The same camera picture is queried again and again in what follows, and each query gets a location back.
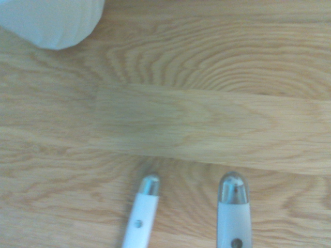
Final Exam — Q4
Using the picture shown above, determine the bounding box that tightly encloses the white-handled metal spoon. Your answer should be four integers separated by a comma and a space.
216, 170, 253, 248

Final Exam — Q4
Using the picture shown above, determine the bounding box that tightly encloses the translucent pitcher with blue lid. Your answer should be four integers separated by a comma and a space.
0, 0, 106, 51

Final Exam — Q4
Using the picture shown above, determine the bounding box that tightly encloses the white-handled metal fork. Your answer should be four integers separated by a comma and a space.
121, 173, 161, 248

